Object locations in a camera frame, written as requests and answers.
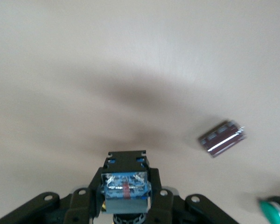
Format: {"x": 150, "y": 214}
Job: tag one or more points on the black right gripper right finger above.
{"x": 163, "y": 205}

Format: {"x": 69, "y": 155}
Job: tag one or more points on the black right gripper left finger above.
{"x": 81, "y": 205}

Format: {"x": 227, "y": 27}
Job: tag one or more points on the dark maroon capacitor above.
{"x": 221, "y": 138}

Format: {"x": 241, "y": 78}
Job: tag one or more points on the green push button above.
{"x": 274, "y": 208}

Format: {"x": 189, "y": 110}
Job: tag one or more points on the yellow push button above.
{"x": 126, "y": 186}

